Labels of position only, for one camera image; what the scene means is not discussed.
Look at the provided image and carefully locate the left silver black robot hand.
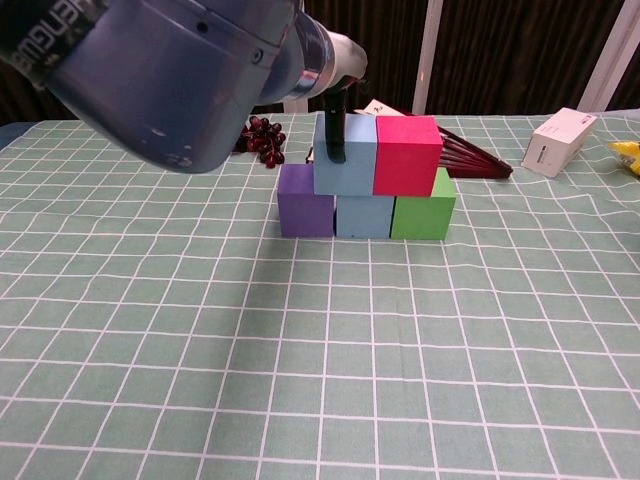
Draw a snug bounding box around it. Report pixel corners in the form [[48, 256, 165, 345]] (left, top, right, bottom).
[[319, 28, 371, 165]]

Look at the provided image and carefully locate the light blue foam cube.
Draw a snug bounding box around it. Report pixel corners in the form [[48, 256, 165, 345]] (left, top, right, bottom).
[[313, 113, 378, 197], [334, 193, 395, 240]]

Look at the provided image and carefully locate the red foam cube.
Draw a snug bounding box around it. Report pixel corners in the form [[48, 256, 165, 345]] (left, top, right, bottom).
[[372, 115, 444, 198]]

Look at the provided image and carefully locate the purple foam cube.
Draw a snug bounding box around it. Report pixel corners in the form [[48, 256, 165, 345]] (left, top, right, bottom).
[[277, 163, 336, 239]]

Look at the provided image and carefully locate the green foam cube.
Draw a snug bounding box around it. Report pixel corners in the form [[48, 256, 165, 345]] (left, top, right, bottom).
[[389, 167, 457, 241]]

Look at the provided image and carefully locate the dark red grape bunch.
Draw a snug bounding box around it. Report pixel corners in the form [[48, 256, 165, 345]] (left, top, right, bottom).
[[232, 115, 287, 170]]

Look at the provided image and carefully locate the dark pleated curtain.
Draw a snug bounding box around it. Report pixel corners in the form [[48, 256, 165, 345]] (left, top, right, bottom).
[[0, 0, 640, 126]]

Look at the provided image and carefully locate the painted paper folding fan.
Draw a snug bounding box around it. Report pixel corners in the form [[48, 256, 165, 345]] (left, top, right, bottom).
[[305, 98, 515, 180]]

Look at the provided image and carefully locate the white cardboard box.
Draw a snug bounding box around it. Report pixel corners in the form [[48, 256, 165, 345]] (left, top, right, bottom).
[[520, 107, 599, 179]]

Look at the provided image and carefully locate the yellow snack bag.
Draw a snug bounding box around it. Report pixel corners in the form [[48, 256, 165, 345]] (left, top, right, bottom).
[[608, 140, 640, 176]]

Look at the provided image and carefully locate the green checked tablecloth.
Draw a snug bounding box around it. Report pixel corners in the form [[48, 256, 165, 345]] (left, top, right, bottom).
[[0, 110, 640, 480]]

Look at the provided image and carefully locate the blue padded table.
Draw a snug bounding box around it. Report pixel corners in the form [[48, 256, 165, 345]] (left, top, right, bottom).
[[0, 122, 29, 151]]

